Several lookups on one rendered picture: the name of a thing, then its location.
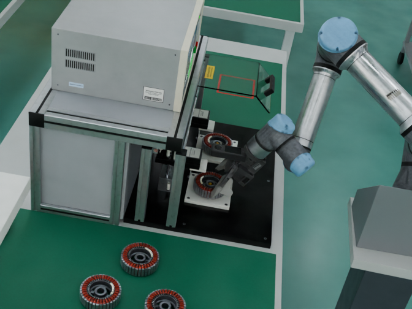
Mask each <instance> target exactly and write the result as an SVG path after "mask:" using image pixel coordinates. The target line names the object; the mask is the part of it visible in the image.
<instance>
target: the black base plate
mask: <svg viewBox="0 0 412 309"><path fill-rule="evenodd" d="M258 131H259V129H253V128H246V127H242V126H236V125H231V124H225V123H219V122H215V126H214V130H213V132H209V131H202V130H200V134H201V135H206V134H209V133H219V134H224V135H226V136H228V137H229V138H230V139H231V140H235V141H238V144H237V147H239V148H244V146H245V145H246V144H247V142H248V141H249V140H250V139H251V138H252V137H253V136H254V135H255V134H256V133H257V132H258ZM197 133H198V128H194V127H191V128H190V131H189V136H188V141H187V144H186V146H189V147H196V144H197V140H196V137H197ZM155 157H156V153H153V154H152V160H151V170H150V181H149V187H148V197H147V208H146V214H145V219H144V222H141V221H140V220H139V219H138V221H135V220H134V218H135V206H136V199H137V187H138V180H139V172H138V175H137V178H136V181H135V184H134V187H133V190H132V193H131V196H130V200H129V203H128V206H127V209H126V212H125V214H124V219H123V222H124V223H129V224H136V225H139V226H146V227H153V228H157V229H163V230H167V231H174V232H180V233H184V234H191V235H197V236H201V237H207V238H214V239H218V240H224V241H228V242H235V243H241V244H246V245H252V246H258V247H262V248H268V249H270V247H271V244H272V215H273V187H274V171H275V150H273V151H272V152H271V153H269V154H268V155H267V156H266V160H265V161H266V164H265V165H264V166H262V167H261V168H260V169H259V170H258V171H257V172H256V173H255V174H254V178H253V179H252V180H250V181H249V182H248V183H247V184H246V185H245V186H242V185H240V184H239V183H238V182H237V181H236V180H234V178H233V177H231V178H232V179H233V183H232V191H233V194H232V195H231V201H230V207H229V210H225V209H220V208H214V207H208V206H204V205H197V204H190V203H187V202H184V200H185V195H186V189H187V186H188V181H189V179H188V178H187V176H188V175H189V168H185V170H184V174H183V183H182V187H181V195H180V203H179V208H178V215H177V222H176V226H175V227H172V226H171V225H169V226H166V221H167V212H168V208H169V199H170V192H167V191H160V190H158V182H159V176H160V173H161V169H162V165H163V164H162V163H158V162H155ZM164 165H167V164H164ZM218 165H219V164H215V163H211V162H208V163H207V169H206V172H213V173H214V172H215V168H216V167H217V166H218ZM224 171H225V170H224V169H223V170H220V171H219V172H215V173H217V174H220V175H221V176H223V175H225V174H226V173H225V172H224Z"/></svg>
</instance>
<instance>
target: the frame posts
mask: <svg viewBox="0 0 412 309"><path fill-rule="evenodd" d="M203 95H204V88H203V87H200V90H199V95H198V98H197V102H196V108H197V109H201V107H202V100H203ZM152 151H153V147H148V146H143V145H142V150H141V157H140V169H139V180H138V187H137V199H136V206H135V218H134V220H135V221H138V219H139V220H140V221H141V222H144V219H145V214H146V208H147V197H148V187H149V181H150V170H151V160H152V154H153V153H152ZM186 154H187V149H181V152H176V154H175V163H174V172H173V177H172V186H171V190H170V199H169V208H168V212H167V221H166V226H169V225H171V226H172V227H175V226H176V222H177V215H178V208H179V203H180V195H181V187H182V183H183V174H184V170H185V162H186Z"/></svg>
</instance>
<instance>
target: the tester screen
mask: <svg viewBox="0 0 412 309"><path fill-rule="evenodd" d="M196 31H197V27H196ZM196 31H195V33H194V37H193V41H192V44H191V48H190V50H189V54H188V61H187V66H186V75H185V80H186V76H187V78H188V72H189V65H190V60H191V52H192V50H193V46H194V42H195V39H196Z"/></svg>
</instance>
